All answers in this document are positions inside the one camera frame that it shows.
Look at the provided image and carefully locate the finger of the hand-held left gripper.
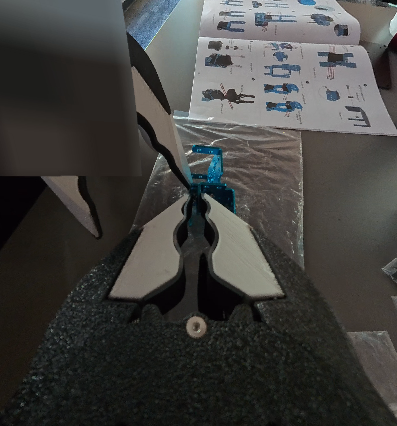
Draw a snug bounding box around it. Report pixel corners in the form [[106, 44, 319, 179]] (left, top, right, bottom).
[[40, 176, 103, 239], [132, 65, 193, 187]]

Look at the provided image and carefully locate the person's black clothing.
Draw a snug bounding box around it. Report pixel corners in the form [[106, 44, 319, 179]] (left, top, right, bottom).
[[0, 176, 47, 267]]

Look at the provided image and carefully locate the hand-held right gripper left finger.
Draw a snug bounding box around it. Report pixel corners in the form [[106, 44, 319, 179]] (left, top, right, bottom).
[[109, 194, 196, 317]]

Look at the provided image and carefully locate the white instruction booklet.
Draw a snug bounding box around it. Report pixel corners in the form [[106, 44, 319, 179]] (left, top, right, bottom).
[[188, 0, 397, 137]]

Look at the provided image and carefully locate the blue metal bracket assembly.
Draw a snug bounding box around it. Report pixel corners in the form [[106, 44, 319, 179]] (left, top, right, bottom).
[[188, 145, 236, 233]]

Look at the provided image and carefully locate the large clear plastic bag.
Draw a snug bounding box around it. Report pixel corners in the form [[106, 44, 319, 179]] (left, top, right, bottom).
[[130, 110, 305, 270]]

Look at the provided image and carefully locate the dark grey desk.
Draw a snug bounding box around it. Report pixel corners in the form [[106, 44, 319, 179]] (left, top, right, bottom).
[[0, 0, 397, 426]]

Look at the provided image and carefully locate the dark brown block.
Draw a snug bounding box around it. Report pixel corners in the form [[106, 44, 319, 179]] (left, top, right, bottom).
[[360, 40, 393, 90]]

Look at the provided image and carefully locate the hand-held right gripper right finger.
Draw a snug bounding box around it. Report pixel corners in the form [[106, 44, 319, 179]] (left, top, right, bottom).
[[198, 192, 285, 317]]

